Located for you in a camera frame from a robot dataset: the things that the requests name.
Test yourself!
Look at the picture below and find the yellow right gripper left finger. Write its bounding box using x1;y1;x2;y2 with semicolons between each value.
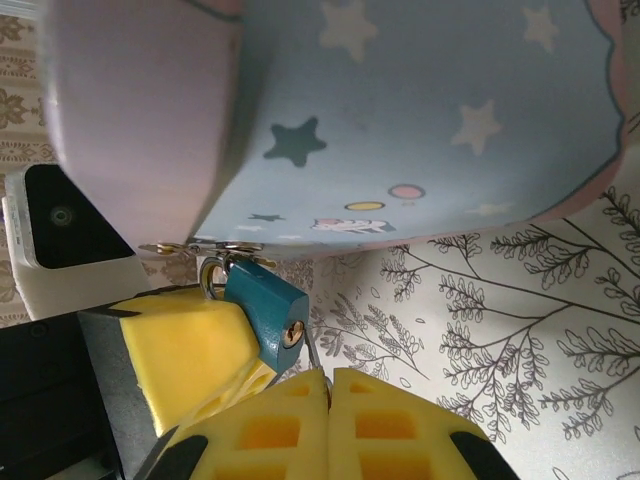
133;368;330;480

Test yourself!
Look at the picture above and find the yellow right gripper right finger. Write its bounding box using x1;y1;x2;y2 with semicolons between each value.
328;367;522;480

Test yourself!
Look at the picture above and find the small teal padlock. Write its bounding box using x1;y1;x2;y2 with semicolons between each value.
199;255;310;377

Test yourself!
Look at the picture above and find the small metal key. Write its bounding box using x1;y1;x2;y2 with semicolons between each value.
303;335;332;412

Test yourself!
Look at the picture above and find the light blue cartoon tin box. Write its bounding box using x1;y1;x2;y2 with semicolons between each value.
42;0;629;269

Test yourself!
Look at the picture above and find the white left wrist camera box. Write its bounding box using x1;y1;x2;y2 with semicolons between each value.
0;162;151;321

